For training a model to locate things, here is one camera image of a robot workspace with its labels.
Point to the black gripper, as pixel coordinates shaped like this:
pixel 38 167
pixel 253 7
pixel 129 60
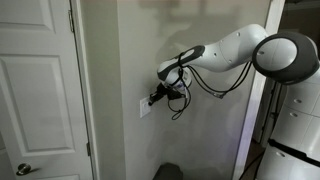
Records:
pixel 162 91

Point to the white double light switch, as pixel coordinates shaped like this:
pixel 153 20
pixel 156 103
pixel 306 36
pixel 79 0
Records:
pixel 144 110

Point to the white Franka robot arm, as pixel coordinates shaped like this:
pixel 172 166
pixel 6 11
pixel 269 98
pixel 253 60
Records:
pixel 286 100

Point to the dark grey floor object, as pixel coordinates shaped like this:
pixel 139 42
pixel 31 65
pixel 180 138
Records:
pixel 168 172

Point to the small door hinge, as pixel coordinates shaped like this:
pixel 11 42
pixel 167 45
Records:
pixel 88 149

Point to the white doorway trim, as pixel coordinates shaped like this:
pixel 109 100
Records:
pixel 248 126

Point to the large door hinge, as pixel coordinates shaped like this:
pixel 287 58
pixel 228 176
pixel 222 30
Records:
pixel 71 20

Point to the white panel door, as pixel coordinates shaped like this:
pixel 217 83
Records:
pixel 36 100

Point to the silver door knob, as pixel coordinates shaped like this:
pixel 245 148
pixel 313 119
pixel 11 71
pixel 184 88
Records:
pixel 23 168

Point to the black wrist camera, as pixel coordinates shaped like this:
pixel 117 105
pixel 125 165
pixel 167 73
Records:
pixel 176 95

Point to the white door frame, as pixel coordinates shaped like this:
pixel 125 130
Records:
pixel 87 83

